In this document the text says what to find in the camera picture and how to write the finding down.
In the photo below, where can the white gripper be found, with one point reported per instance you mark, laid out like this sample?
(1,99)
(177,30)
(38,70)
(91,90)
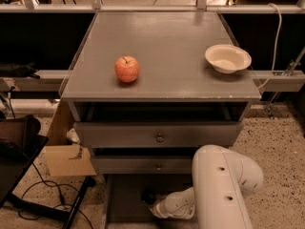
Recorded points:
(163,208)

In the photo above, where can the dark blue rxbar wrapper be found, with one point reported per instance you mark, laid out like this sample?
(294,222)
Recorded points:
(149,197)

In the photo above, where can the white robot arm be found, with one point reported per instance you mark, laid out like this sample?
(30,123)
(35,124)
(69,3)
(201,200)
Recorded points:
(220,178)

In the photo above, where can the grey bottom drawer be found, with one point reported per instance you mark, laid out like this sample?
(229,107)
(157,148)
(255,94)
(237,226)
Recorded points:
(124,207)

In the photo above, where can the grey drawer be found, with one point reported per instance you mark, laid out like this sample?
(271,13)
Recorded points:
(124,207)
(142,164)
(157,134)

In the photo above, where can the grey middle drawer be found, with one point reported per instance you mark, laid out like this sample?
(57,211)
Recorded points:
(142,164)

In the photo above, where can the grey top drawer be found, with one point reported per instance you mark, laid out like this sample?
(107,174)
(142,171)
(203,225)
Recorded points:
(157,134)

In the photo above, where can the grey drawer cabinet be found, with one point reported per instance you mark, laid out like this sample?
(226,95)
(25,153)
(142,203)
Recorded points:
(175,84)

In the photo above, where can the cardboard box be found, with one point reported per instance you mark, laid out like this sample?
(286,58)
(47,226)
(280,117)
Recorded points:
(65,156)

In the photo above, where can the red apple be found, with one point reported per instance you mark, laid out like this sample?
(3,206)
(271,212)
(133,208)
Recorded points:
(127,69)

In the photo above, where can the white paper bowl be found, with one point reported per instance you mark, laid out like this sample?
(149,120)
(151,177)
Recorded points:
(227,58)

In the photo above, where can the black monitor stand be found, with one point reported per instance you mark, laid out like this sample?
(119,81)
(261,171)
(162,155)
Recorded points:
(34,195)

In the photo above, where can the brown bag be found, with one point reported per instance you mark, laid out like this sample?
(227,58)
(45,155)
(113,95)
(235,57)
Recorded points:
(16,135)

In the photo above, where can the black cloth on rail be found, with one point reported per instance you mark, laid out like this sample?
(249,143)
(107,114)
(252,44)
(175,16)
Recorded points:
(18,70)

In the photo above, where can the metal frame rail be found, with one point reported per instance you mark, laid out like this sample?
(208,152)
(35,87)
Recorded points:
(149,7)

